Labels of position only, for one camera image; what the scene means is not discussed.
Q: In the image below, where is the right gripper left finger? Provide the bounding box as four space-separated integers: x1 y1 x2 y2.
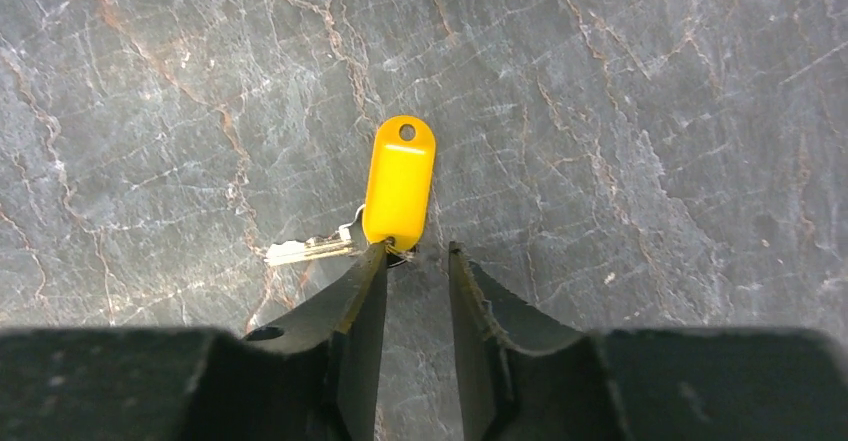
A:
1 244 387 440

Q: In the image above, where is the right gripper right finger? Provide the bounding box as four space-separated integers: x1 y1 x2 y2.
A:
448 242 847 440

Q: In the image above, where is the yellow tagged key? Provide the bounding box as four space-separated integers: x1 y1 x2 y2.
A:
264 115 437 267

